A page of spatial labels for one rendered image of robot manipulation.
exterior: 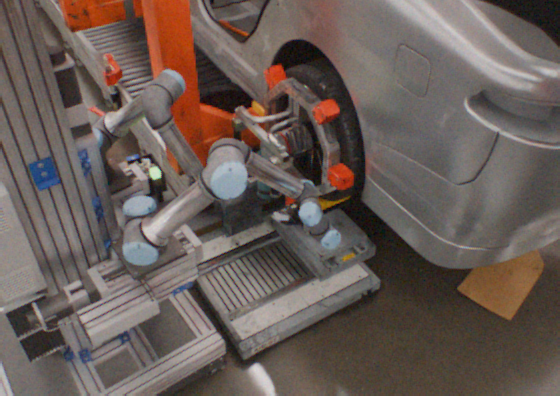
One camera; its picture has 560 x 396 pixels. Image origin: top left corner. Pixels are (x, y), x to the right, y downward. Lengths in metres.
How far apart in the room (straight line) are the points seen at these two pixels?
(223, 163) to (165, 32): 0.95
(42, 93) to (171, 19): 0.86
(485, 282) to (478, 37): 1.78
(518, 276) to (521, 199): 1.44
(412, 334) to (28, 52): 2.16
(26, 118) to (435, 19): 1.31
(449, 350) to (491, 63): 1.64
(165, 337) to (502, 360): 1.60
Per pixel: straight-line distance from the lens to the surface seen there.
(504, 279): 3.40
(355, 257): 3.10
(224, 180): 1.80
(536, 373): 3.09
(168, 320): 2.80
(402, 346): 2.99
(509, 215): 2.07
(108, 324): 2.19
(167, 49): 2.64
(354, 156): 2.46
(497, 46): 1.84
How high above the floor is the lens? 2.44
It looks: 41 degrees down
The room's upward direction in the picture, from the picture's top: straight up
